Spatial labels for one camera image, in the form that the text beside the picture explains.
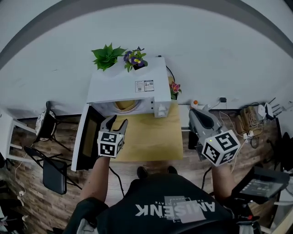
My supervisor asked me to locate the person's left forearm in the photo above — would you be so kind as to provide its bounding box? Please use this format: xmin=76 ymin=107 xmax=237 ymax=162
xmin=79 ymin=156 xmax=111 ymax=203

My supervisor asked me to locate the white right gripper cable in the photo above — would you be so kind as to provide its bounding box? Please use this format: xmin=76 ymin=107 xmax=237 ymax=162
xmin=230 ymin=137 xmax=249 ymax=173

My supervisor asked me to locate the purple flower potted plant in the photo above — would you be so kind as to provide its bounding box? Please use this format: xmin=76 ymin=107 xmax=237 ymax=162
xmin=123 ymin=46 xmax=148 ymax=73

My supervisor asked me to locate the white microwave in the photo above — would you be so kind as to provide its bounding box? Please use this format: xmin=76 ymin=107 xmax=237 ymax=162
xmin=71 ymin=57 xmax=173 ymax=172

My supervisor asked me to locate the black stool with patterned seat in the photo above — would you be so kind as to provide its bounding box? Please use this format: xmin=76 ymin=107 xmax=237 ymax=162
xmin=33 ymin=101 xmax=72 ymax=152

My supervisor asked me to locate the person's left black shoe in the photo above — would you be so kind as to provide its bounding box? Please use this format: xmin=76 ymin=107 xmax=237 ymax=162
xmin=136 ymin=166 xmax=148 ymax=181

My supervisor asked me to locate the white side table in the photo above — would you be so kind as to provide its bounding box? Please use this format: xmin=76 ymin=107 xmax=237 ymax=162
xmin=0 ymin=109 xmax=38 ymax=163

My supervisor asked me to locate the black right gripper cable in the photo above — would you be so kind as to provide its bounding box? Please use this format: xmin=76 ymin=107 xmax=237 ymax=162
xmin=201 ymin=166 xmax=212 ymax=191

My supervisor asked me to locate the thin black cable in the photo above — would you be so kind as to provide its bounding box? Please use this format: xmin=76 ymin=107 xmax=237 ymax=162
xmin=165 ymin=65 xmax=175 ymax=83

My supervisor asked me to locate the black laptop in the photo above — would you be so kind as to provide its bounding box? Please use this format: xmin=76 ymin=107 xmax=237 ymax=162
xmin=232 ymin=166 xmax=291 ymax=204

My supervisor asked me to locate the black folding chair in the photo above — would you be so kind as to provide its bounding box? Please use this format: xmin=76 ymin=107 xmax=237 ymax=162
xmin=23 ymin=145 xmax=82 ymax=195

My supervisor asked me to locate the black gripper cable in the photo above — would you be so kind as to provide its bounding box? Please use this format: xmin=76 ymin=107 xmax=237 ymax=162
xmin=201 ymin=166 xmax=212 ymax=191
xmin=109 ymin=166 xmax=125 ymax=197

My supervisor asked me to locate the green leafy potted plant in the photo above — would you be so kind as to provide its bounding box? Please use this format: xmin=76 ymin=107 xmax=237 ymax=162
xmin=91 ymin=43 xmax=128 ymax=72

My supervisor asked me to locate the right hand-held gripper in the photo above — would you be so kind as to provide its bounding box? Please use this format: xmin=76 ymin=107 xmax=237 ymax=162
xmin=188 ymin=105 xmax=241 ymax=167

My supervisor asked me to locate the yellow plate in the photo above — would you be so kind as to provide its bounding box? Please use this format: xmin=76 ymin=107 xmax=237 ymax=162
xmin=114 ymin=100 xmax=141 ymax=113

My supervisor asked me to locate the red flower potted plant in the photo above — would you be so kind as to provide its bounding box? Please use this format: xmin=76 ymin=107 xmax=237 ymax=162
xmin=169 ymin=81 xmax=182 ymax=101

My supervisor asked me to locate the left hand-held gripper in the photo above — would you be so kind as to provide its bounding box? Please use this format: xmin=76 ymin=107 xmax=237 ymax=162
xmin=97 ymin=114 xmax=129 ymax=159

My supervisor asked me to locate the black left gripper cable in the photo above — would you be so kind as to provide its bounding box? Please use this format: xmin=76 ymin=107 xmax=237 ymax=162
xmin=109 ymin=166 xmax=125 ymax=197

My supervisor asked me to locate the white router with antennas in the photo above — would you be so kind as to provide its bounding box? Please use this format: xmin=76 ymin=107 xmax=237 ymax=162
xmin=257 ymin=97 xmax=282 ymax=121

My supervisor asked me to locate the person's black printed shirt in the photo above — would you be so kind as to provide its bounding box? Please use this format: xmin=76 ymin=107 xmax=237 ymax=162
xmin=63 ymin=173 xmax=260 ymax=234

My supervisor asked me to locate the person's right forearm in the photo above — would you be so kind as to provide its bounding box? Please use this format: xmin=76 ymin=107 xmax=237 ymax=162
xmin=210 ymin=164 xmax=236 ymax=200

